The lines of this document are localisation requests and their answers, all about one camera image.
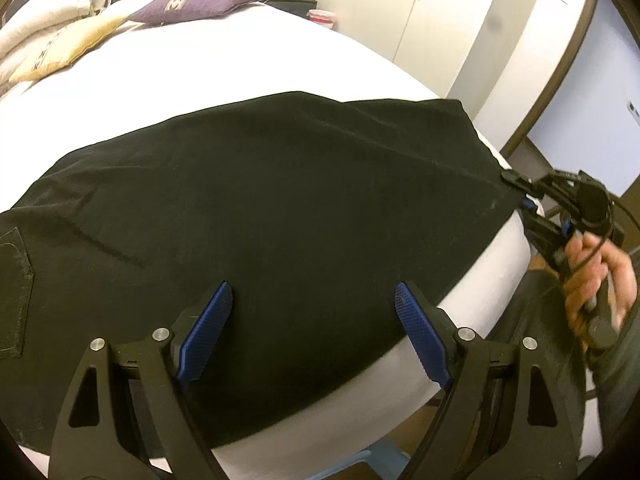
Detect white waste bin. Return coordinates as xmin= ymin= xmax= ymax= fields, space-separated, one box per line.
xmin=307 ymin=9 xmax=336 ymax=29

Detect white wardrobe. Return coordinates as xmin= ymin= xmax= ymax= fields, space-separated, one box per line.
xmin=316 ymin=0 xmax=536 ymax=110

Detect black denim pants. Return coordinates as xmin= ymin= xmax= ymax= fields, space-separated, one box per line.
xmin=1 ymin=92 xmax=522 ymax=453

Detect yellow cushion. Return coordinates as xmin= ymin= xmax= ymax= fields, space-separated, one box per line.
xmin=9 ymin=11 xmax=128 ymax=84

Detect folded beige duvet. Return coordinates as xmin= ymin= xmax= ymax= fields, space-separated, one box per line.
xmin=1 ymin=0 xmax=112 ymax=93

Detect white bed pillow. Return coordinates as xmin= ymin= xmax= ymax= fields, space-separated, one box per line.
xmin=103 ymin=0 xmax=154 ymax=16

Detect purple cushion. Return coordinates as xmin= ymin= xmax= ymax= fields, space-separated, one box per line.
xmin=129 ymin=0 xmax=268 ymax=25

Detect dark bedside table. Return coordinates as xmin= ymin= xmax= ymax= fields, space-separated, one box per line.
xmin=267 ymin=0 xmax=318 ymax=18

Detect right hand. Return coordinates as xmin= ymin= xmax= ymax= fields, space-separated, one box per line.
xmin=563 ymin=233 xmax=638 ymax=339

